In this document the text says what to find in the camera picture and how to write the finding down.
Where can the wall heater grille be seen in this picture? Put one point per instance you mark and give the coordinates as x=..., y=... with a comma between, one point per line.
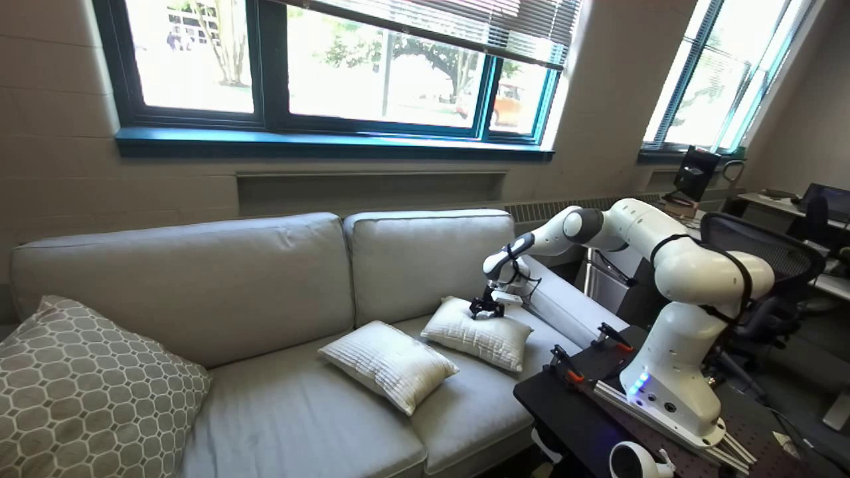
x=532, y=214

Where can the white metal cabinet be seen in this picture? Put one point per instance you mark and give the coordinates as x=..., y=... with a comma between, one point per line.
x=607, y=287

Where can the white VR controller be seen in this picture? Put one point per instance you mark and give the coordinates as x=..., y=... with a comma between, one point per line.
x=637, y=462

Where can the wide teal framed window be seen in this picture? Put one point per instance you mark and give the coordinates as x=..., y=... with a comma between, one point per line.
x=195, y=53

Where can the grey fabric couch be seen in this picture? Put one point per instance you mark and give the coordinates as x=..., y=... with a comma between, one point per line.
x=265, y=282

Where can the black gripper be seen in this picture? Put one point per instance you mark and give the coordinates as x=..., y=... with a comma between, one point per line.
x=491, y=293

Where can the white quilted pillow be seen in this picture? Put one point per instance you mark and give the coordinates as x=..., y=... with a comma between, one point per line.
x=388, y=361
x=479, y=340

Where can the red black clamp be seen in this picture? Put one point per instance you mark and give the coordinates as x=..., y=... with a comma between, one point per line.
x=613, y=339
x=566, y=366

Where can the black robot table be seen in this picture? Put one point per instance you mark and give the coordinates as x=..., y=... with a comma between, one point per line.
x=566, y=416

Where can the narrow teal framed window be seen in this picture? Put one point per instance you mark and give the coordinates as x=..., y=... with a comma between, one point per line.
x=706, y=81

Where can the black computer monitor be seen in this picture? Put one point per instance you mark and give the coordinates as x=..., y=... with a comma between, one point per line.
x=827, y=207

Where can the grey lattice patterned pillow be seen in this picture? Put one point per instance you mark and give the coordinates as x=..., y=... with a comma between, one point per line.
x=79, y=400

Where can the small black monitor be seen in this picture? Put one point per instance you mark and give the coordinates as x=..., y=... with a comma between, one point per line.
x=697, y=173

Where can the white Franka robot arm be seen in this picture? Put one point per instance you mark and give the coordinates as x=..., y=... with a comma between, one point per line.
x=690, y=373

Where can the black office chair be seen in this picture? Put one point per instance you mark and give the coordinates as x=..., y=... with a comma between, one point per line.
x=778, y=255

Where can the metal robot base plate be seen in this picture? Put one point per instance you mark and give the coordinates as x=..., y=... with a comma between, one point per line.
x=672, y=426

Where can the window blinds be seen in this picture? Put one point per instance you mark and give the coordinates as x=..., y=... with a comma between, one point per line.
x=494, y=21

